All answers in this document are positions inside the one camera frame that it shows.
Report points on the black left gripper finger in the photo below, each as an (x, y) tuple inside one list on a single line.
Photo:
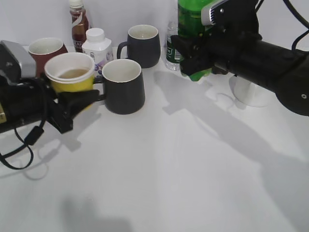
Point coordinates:
[(72, 103)]

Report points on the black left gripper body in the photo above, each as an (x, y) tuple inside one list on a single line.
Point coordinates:
[(56, 114)]

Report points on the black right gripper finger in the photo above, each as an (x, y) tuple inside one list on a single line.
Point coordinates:
[(189, 48), (193, 65)]

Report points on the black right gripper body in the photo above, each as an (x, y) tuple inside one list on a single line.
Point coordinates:
[(223, 45)]

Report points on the yellow paper cup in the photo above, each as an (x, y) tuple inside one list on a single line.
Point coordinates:
[(70, 72)]

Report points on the green plastic bottle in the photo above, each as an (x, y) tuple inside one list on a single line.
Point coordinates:
[(189, 18)]

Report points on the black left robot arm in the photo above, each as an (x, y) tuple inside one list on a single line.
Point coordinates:
[(36, 100)]

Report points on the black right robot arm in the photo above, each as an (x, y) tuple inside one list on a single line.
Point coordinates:
[(277, 69)]

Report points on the clear water bottle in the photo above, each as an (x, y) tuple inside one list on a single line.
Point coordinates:
[(172, 55)]

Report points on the dark grey rear mug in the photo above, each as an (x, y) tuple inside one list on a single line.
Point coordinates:
[(143, 45)]

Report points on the dark grey mug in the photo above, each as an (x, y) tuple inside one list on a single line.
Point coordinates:
[(143, 45), (123, 86)]

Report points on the dark grey front mug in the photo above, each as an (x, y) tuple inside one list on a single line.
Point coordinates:
[(123, 86)]

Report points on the white milk bottle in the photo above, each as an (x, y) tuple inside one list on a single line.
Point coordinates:
[(99, 48)]

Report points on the red ceramic mug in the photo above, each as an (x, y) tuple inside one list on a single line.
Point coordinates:
[(42, 50)]

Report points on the white ceramic mug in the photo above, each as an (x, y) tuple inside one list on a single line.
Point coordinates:
[(252, 94)]

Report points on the brown tea bottle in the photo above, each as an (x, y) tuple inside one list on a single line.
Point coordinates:
[(79, 24)]

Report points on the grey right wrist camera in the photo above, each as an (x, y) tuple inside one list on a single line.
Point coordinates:
[(235, 15)]

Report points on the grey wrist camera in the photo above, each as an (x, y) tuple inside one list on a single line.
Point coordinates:
[(16, 63), (235, 15)]

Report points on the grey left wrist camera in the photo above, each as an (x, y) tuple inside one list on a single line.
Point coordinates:
[(16, 63)]

